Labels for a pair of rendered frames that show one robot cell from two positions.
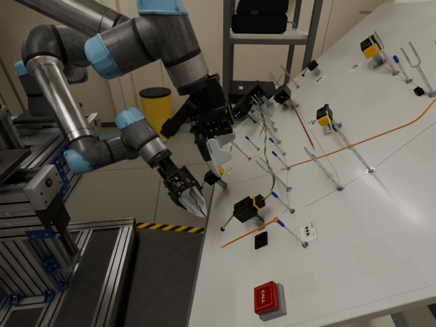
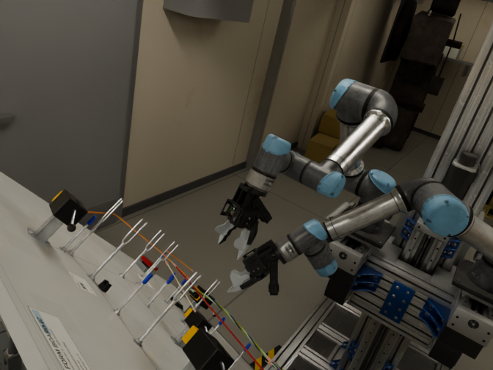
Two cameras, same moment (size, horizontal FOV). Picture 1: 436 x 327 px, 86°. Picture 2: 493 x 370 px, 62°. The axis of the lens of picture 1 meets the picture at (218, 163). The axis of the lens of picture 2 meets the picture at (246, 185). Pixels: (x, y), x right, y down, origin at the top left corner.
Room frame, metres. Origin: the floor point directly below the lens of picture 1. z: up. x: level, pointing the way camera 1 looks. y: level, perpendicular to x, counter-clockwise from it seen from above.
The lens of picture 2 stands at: (1.05, -0.83, 1.95)
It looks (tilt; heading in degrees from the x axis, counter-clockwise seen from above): 25 degrees down; 125
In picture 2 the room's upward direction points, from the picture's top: 14 degrees clockwise
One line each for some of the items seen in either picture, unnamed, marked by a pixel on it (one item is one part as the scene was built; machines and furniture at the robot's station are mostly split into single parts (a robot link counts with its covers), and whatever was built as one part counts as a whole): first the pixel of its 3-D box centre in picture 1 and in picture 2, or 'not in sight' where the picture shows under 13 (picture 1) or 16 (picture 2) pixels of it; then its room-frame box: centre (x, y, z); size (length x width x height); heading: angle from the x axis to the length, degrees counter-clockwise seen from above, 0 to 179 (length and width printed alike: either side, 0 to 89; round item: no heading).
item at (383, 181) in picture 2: not in sight; (377, 189); (0.59, 0.76, 1.33); 0.13 x 0.12 x 0.14; 1
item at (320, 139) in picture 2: not in sight; (339, 143); (-1.15, 4.28, 0.32); 1.14 x 0.87 x 0.64; 97
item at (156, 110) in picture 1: (158, 115); not in sight; (3.14, 0.84, 0.33); 0.42 x 0.42 x 0.67
